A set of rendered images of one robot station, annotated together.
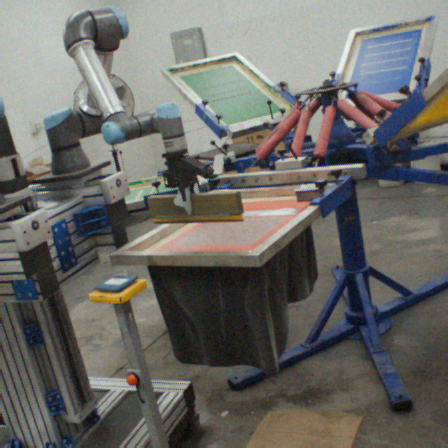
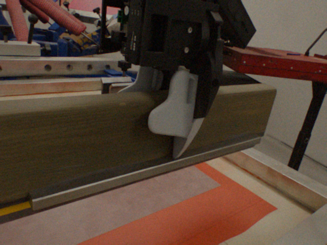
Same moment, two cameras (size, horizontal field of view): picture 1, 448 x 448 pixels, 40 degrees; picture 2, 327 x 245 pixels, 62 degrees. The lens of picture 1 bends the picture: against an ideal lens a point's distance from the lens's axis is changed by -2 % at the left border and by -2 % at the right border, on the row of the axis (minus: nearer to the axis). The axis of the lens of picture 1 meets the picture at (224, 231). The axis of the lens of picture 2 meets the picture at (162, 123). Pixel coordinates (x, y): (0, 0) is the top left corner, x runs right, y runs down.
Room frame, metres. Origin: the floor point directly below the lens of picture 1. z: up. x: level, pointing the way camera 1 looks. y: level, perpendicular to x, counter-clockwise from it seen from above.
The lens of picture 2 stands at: (1.93, 0.35, 1.22)
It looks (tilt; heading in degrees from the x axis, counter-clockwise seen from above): 22 degrees down; 286
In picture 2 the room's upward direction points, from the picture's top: 8 degrees clockwise
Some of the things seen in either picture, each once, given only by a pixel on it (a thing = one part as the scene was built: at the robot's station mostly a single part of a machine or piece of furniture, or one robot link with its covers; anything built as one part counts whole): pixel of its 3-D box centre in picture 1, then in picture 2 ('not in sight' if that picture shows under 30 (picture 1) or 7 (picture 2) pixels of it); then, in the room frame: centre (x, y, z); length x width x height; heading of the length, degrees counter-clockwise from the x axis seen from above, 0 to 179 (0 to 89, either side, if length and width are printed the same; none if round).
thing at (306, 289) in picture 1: (293, 286); not in sight; (2.04, -0.20, 0.74); 0.46 x 0.04 x 0.42; 146
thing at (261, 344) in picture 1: (210, 314); not in sight; (1.96, 0.11, 0.74); 0.45 x 0.03 x 0.43; 56
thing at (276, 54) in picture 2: not in sight; (275, 61); (1.80, -1.27, 1.06); 0.61 x 0.46 x 0.12; 26
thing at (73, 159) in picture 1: (68, 157); not in sight; (2.38, 0.53, 1.31); 0.15 x 0.15 x 0.10
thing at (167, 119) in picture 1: (169, 120); not in sight; (2.01, 0.10, 1.39); 0.09 x 0.08 x 0.11; 36
